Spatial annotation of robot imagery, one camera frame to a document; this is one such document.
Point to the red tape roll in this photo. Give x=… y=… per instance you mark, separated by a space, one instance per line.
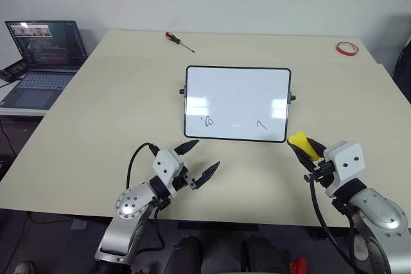
x=341 y=50

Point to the small red object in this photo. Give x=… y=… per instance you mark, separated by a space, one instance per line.
x=299 y=266

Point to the black device beside laptop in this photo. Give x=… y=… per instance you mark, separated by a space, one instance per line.
x=13 y=72

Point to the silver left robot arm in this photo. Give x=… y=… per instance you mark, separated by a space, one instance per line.
x=128 y=210

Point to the grey shoe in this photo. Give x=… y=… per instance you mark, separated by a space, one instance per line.
x=25 y=268

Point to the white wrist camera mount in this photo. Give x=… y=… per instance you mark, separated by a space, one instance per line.
x=348 y=161
x=165 y=165

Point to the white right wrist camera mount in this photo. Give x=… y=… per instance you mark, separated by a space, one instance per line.
x=348 y=161

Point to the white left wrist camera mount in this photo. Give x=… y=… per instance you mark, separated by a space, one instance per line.
x=165 y=165

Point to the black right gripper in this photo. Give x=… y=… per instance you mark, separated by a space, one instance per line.
x=324 y=173

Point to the open grey laptop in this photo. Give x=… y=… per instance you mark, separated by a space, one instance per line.
x=45 y=78

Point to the white whiteboard with black frame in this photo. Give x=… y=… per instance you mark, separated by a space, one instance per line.
x=237 y=94

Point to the yellow eraser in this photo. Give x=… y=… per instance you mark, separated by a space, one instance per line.
x=303 y=144

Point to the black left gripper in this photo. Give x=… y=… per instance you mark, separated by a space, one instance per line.
x=182 y=179

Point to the dark rounded shape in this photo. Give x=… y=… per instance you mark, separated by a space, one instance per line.
x=187 y=254

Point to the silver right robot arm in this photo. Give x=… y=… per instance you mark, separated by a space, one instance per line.
x=382 y=213

